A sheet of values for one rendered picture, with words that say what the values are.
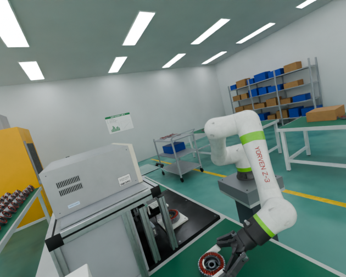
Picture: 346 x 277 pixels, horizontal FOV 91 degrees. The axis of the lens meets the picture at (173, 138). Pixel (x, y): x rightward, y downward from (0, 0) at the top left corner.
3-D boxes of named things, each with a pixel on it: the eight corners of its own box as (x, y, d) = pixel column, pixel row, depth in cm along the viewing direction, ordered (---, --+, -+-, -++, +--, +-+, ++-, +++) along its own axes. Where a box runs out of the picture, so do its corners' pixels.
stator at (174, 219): (173, 211, 114) (171, 206, 113) (183, 217, 105) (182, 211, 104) (159, 221, 107) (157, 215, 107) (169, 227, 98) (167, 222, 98)
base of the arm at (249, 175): (260, 166, 138) (258, 159, 137) (275, 171, 123) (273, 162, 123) (232, 176, 132) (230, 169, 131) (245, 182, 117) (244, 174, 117)
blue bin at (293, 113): (295, 115, 607) (294, 106, 603) (305, 114, 582) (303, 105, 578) (289, 117, 588) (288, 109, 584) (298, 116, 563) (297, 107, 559)
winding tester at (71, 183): (122, 169, 126) (113, 142, 123) (143, 181, 88) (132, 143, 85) (62, 192, 106) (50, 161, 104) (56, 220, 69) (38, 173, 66)
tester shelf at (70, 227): (123, 171, 137) (122, 165, 136) (161, 194, 78) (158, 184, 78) (61, 195, 115) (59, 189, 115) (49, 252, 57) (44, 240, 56)
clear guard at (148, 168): (155, 167, 147) (154, 161, 146) (169, 172, 126) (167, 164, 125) (118, 183, 131) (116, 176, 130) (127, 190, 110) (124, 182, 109)
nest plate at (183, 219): (175, 210, 116) (174, 209, 116) (188, 219, 103) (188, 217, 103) (156, 222, 109) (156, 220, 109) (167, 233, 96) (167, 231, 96)
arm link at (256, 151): (242, 143, 83) (267, 137, 79) (242, 147, 93) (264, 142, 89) (266, 225, 72) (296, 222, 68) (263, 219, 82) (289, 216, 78)
